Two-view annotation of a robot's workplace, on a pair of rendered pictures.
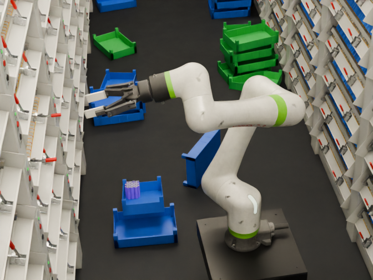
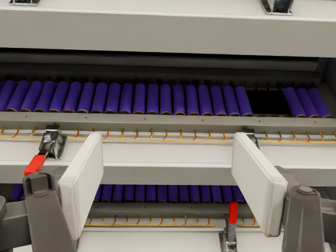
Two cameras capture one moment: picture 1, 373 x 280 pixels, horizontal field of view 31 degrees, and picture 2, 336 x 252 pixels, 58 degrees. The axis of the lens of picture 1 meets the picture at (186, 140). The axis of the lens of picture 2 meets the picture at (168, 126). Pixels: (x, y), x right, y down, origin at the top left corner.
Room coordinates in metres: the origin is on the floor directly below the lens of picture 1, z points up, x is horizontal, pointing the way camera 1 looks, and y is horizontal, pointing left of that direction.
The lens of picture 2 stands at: (1.92, 0.16, 1.17)
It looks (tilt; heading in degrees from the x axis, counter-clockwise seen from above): 28 degrees down; 91
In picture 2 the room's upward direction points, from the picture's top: 3 degrees clockwise
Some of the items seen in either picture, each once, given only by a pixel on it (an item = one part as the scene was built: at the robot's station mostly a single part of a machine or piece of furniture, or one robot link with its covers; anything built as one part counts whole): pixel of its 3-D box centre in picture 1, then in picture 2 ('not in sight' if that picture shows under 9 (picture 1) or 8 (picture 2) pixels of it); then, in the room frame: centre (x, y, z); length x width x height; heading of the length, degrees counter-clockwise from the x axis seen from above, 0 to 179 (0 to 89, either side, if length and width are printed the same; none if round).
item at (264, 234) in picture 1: (257, 231); not in sight; (1.99, -0.26, 0.39); 0.26 x 0.15 x 0.06; 97
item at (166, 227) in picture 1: (145, 225); not in sight; (2.44, 0.22, 0.04); 0.30 x 0.20 x 0.08; 94
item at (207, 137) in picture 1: (201, 156); not in sight; (2.89, -0.08, 0.10); 0.30 x 0.08 x 0.20; 151
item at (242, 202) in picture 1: (241, 208); not in sight; (1.99, -0.20, 0.51); 0.16 x 0.13 x 0.19; 35
